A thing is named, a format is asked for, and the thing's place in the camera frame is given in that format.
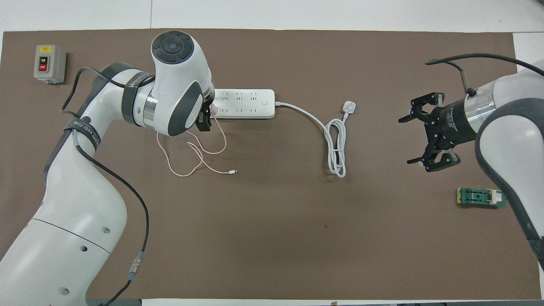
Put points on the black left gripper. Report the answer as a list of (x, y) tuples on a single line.
[(208, 102)]

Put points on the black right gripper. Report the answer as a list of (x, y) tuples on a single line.
[(452, 125)]

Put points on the white power strip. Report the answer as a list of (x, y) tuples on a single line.
[(246, 104)]

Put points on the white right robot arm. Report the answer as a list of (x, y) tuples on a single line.
[(510, 127)]

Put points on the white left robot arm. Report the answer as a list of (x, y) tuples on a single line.
[(76, 204)]

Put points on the brown table mat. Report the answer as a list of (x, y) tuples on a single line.
[(276, 238)]

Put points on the green knife switch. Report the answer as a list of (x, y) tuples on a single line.
[(478, 197)]

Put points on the grey on-off switch box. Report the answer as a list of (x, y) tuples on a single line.
[(50, 63)]

